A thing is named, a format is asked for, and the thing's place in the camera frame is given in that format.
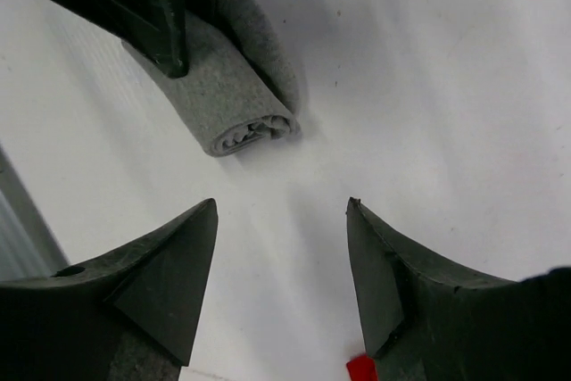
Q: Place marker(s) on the grey sock with black stripes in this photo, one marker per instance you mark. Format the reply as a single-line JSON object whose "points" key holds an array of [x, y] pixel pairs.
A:
{"points": [[240, 88]]}

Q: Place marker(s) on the red sock with white print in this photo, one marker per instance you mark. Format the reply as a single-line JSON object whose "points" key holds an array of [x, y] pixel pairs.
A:
{"points": [[361, 368]]}

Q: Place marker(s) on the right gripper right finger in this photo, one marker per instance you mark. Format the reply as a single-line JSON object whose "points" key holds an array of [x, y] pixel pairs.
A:
{"points": [[426, 317]]}

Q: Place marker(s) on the aluminium frame rail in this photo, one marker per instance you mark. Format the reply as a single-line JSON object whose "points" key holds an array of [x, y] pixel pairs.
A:
{"points": [[28, 247]]}

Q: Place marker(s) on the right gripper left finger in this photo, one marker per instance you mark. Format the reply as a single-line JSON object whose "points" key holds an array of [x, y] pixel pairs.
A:
{"points": [[129, 314]]}

